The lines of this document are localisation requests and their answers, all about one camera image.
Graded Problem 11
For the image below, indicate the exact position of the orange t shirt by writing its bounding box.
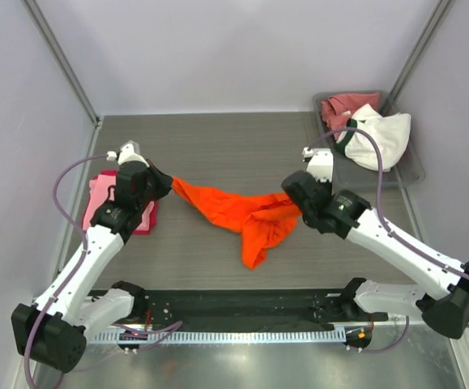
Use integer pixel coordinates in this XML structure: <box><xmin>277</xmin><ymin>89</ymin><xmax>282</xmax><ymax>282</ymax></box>
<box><xmin>173</xmin><ymin>177</ymin><xmax>302</xmax><ymax>270</ymax></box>

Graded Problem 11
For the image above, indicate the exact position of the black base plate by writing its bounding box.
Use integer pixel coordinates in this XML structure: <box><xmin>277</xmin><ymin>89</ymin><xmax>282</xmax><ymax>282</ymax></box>
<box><xmin>134</xmin><ymin>289</ymin><xmax>389</xmax><ymax>333</ymax></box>

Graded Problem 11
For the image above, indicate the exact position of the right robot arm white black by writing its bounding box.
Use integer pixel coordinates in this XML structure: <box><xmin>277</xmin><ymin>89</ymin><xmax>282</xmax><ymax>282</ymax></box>
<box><xmin>281</xmin><ymin>171</ymin><xmax>469</xmax><ymax>340</ymax></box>

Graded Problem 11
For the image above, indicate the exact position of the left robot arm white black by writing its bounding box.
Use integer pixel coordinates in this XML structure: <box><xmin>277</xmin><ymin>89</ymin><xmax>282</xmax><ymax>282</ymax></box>
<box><xmin>11</xmin><ymin>161</ymin><xmax>173</xmax><ymax>373</ymax></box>

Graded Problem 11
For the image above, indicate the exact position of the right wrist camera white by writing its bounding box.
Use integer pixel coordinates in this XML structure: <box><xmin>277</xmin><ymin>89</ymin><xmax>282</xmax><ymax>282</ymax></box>
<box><xmin>302</xmin><ymin>147</ymin><xmax>334</xmax><ymax>183</ymax></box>

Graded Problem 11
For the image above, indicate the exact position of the slotted cable duct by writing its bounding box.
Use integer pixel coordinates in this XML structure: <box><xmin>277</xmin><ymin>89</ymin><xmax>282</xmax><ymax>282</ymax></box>
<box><xmin>89</xmin><ymin>327</ymin><xmax>346</xmax><ymax>345</ymax></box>

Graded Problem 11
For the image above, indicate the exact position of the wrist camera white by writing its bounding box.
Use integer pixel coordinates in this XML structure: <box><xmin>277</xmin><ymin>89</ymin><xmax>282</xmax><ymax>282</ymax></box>
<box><xmin>117</xmin><ymin>141</ymin><xmax>149</xmax><ymax>166</ymax></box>
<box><xmin>302</xmin><ymin>147</ymin><xmax>334</xmax><ymax>183</ymax></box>

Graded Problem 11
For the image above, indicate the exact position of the right aluminium corner post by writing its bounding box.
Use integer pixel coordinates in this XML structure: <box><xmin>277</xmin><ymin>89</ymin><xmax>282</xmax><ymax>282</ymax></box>
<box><xmin>389</xmin><ymin>0</ymin><xmax>455</xmax><ymax>101</ymax></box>

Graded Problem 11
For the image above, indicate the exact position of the aluminium corner post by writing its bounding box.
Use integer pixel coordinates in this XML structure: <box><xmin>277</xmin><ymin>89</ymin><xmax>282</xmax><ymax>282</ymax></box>
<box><xmin>389</xmin><ymin>0</ymin><xmax>455</xmax><ymax>101</ymax></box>
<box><xmin>22</xmin><ymin>0</ymin><xmax>101</xmax><ymax>127</ymax></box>

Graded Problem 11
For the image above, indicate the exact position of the folded light pink t shirt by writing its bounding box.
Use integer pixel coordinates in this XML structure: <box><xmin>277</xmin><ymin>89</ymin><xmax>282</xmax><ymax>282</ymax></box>
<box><xmin>82</xmin><ymin>174</ymin><xmax>116</xmax><ymax>231</ymax></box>

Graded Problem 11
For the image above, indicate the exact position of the folded magenta t shirt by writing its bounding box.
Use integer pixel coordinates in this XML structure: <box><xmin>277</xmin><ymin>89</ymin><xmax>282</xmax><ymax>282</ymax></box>
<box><xmin>90</xmin><ymin>170</ymin><xmax>158</xmax><ymax>235</ymax></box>

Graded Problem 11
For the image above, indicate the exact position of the left aluminium corner post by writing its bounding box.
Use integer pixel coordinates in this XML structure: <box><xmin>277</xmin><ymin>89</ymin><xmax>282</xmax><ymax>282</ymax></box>
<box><xmin>22</xmin><ymin>0</ymin><xmax>101</xmax><ymax>127</ymax></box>

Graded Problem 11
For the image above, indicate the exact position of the white t shirt green collar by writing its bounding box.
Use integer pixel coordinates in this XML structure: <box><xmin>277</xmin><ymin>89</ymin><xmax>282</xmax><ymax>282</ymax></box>
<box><xmin>335</xmin><ymin>104</ymin><xmax>411</xmax><ymax>172</ymax></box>

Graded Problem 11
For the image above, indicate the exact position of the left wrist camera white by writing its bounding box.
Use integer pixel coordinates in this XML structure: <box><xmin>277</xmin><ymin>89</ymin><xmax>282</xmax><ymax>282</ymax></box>
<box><xmin>117</xmin><ymin>141</ymin><xmax>149</xmax><ymax>166</ymax></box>

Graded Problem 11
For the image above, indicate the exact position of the dusty red t shirt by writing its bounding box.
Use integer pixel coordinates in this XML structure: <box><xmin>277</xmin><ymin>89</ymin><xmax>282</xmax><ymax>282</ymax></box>
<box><xmin>318</xmin><ymin>92</ymin><xmax>381</xmax><ymax>130</ymax></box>

